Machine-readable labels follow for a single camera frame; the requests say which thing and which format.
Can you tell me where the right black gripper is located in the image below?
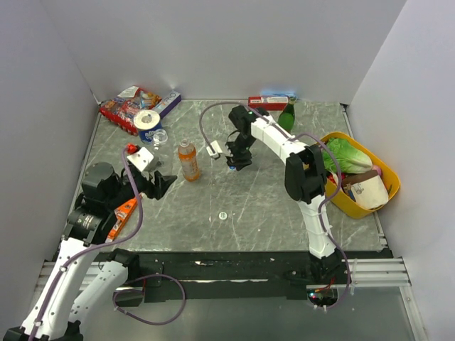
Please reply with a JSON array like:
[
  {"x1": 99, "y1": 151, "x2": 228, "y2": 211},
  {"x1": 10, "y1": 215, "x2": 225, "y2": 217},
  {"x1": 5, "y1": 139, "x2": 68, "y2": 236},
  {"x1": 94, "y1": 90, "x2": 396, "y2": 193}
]
[{"x1": 220, "y1": 134, "x2": 255, "y2": 173}]

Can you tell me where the clear plastic bottle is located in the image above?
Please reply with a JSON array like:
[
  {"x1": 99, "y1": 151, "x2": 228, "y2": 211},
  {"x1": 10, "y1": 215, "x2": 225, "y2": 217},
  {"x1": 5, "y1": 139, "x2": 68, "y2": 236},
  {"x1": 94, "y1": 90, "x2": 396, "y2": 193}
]
[{"x1": 152, "y1": 129, "x2": 168, "y2": 150}]

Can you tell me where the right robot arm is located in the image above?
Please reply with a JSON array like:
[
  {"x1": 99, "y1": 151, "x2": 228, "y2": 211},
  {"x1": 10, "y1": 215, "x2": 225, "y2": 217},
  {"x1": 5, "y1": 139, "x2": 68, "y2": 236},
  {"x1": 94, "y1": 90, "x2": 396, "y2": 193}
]
[{"x1": 226, "y1": 105, "x2": 341, "y2": 283}]

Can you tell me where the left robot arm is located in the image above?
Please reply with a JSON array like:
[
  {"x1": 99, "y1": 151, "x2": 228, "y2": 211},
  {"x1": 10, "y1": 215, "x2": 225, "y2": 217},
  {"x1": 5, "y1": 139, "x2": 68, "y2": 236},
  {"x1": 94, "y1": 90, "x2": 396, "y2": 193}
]
[{"x1": 4, "y1": 162, "x2": 176, "y2": 340}]

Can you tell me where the orange drink bottle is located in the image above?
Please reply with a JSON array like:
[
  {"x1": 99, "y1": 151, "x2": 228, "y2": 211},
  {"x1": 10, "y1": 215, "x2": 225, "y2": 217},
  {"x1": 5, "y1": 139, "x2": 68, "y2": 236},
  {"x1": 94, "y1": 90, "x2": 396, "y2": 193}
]
[{"x1": 178, "y1": 139, "x2": 200, "y2": 182}]

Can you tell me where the white bottle cap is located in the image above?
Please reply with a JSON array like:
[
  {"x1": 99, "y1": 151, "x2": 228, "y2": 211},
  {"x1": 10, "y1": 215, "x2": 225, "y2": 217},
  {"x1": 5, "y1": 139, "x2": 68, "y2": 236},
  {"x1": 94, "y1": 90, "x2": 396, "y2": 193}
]
[{"x1": 218, "y1": 212, "x2": 228, "y2": 220}]

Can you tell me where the green glass bottle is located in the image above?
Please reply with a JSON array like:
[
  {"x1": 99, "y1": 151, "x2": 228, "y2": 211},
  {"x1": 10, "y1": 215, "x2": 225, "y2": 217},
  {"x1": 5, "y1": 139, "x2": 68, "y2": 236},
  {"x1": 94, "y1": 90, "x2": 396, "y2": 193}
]
[{"x1": 277, "y1": 97, "x2": 296, "y2": 132}]

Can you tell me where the orange snack box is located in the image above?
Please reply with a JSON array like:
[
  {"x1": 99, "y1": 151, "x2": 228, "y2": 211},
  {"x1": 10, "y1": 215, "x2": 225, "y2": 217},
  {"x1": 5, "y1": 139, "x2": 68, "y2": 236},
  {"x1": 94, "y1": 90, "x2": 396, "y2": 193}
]
[{"x1": 105, "y1": 197, "x2": 137, "y2": 243}]

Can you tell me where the toilet paper roll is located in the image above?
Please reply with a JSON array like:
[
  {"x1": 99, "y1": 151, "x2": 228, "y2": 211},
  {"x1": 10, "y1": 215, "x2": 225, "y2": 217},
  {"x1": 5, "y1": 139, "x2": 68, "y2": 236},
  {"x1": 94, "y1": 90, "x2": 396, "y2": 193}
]
[{"x1": 133, "y1": 109, "x2": 162, "y2": 144}]

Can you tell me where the red box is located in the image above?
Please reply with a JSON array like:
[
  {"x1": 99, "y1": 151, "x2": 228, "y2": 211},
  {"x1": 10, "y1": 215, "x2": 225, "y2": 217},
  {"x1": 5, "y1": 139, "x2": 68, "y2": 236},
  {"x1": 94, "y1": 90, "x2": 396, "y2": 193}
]
[{"x1": 248, "y1": 96, "x2": 289, "y2": 111}]

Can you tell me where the blue box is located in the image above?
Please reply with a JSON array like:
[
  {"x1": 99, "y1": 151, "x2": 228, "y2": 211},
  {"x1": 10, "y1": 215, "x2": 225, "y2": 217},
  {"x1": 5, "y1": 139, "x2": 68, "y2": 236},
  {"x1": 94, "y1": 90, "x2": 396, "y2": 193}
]
[{"x1": 260, "y1": 89, "x2": 297, "y2": 98}]

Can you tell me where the red snack bag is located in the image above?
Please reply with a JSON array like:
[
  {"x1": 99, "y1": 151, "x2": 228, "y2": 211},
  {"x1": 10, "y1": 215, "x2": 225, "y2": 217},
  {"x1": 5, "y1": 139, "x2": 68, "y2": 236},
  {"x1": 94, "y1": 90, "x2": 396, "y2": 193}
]
[{"x1": 99, "y1": 86, "x2": 162, "y2": 136}]

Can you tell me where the purple white box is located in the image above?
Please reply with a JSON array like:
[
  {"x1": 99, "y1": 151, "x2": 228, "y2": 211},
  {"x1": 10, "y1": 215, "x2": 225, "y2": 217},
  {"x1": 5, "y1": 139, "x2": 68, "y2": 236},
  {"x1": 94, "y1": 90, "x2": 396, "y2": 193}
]
[{"x1": 154, "y1": 90, "x2": 182, "y2": 119}]

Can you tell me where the green lettuce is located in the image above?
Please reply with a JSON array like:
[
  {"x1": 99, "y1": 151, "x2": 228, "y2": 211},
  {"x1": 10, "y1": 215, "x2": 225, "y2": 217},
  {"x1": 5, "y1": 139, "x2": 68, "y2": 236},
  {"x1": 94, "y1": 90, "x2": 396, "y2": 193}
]
[{"x1": 326, "y1": 138, "x2": 373, "y2": 174}]

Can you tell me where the yellow basket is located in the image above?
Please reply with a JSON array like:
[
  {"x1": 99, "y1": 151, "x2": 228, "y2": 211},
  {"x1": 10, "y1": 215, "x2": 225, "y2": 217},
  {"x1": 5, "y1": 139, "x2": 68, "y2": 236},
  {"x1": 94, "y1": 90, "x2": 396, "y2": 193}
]
[{"x1": 321, "y1": 131, "x2": 400, "y2": 219}]

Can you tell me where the white paper cup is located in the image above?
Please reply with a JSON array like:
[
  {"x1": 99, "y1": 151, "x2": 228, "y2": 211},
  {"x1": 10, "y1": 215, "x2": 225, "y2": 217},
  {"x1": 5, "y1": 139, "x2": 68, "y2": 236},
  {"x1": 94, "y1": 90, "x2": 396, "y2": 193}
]
[{"x1": 342, "y1": 170, "x2": 389, "y2": 210}]

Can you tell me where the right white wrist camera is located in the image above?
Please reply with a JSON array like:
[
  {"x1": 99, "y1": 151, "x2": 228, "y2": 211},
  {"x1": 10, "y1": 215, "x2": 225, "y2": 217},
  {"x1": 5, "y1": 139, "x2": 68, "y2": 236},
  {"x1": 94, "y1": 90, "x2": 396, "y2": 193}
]
[{"x1": 206, "y1": 141, "x2": 230, "y2": 160}]

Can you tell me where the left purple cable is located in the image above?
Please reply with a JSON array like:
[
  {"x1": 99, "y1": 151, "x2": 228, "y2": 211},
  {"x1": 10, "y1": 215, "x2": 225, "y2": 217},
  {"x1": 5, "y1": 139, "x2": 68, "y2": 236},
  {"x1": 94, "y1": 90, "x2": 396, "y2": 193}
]
[{"x1": 26, "y1": 147, "x2": 186, "y2": 341}]

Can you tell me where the purple cable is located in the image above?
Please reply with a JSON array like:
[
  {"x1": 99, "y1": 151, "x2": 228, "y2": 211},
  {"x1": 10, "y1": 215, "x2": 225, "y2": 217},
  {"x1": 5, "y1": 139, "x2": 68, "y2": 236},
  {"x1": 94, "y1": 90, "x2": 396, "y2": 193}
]
[
  {"x1": 198, "y1": 101, "x2": 353, "y2": 310},
  {"x1": 26, "y1": 147, "x2": 186, "y2": 341}
]

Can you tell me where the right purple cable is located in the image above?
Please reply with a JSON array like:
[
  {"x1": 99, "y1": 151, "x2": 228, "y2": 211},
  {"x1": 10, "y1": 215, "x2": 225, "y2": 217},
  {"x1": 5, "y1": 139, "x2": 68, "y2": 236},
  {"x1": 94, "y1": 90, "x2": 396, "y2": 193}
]
[{"x1": 198, "y1": 101, "x2": 353, "y2": 310}]

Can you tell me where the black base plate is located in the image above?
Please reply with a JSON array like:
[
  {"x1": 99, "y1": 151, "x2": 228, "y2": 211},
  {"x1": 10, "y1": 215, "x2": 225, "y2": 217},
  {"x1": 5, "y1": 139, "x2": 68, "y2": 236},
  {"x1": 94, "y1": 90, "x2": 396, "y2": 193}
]
[{"x1": 96, "y1": 249, "x2": 392, "y2": 303}]

